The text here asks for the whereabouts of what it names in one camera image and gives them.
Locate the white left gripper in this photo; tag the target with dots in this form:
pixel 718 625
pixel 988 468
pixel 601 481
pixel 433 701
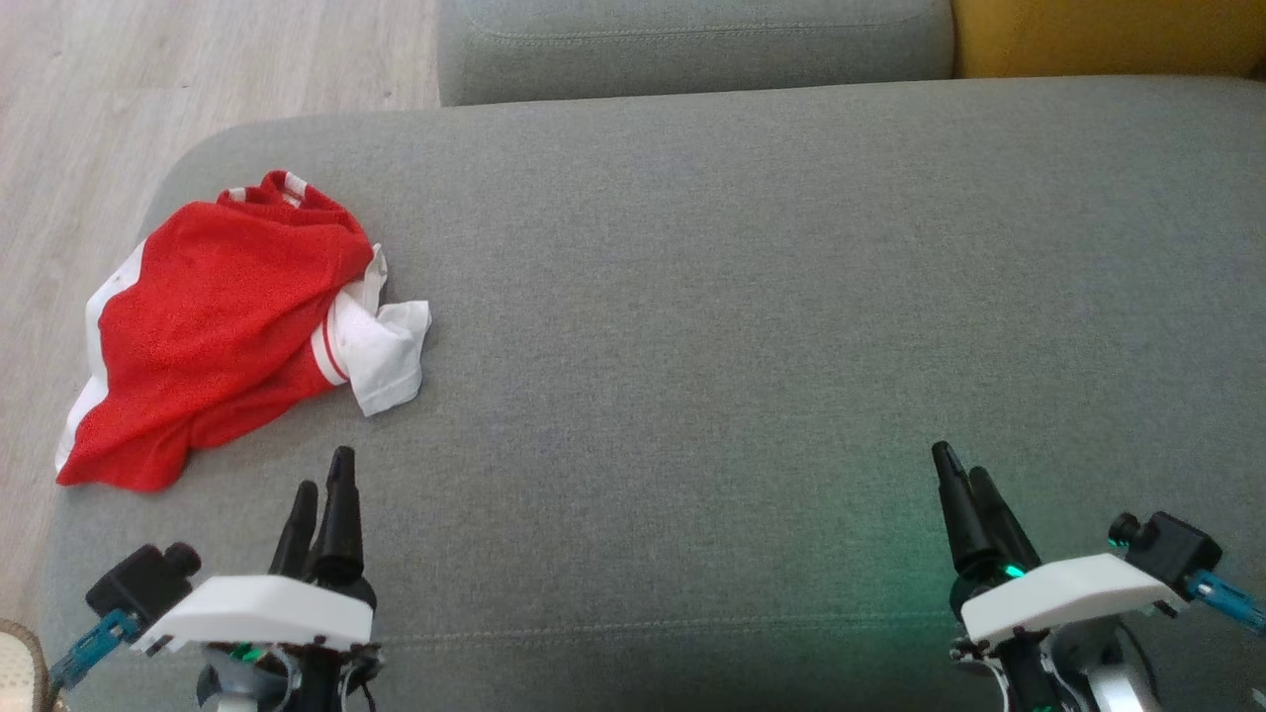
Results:
pixel 267 608

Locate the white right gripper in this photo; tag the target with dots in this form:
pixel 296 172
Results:
pixel 1068 593

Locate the red Bulls 23 shorts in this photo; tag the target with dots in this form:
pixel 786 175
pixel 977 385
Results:
pixel 208 326

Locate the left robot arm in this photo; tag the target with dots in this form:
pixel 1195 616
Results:
pixel 237 687

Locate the large grey sofa ottoman cushion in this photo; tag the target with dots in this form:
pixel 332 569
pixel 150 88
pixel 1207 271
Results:
pixel 742 326

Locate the beige woven basket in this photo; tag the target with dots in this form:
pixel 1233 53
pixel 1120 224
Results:
pixel 18 667

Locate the yellow sofa backrest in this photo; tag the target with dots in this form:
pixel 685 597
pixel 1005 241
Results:
pixel 1108 35

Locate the grey sofa seat cushion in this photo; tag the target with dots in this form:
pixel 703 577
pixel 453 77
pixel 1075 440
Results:
pixel 692 49

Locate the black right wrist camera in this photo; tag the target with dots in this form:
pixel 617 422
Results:
pixel 1172 549

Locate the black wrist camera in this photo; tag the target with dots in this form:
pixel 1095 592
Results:
pixel 138 583
pixel 1172 549

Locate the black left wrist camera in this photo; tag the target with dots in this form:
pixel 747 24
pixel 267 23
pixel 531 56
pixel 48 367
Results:
pixel 138 583

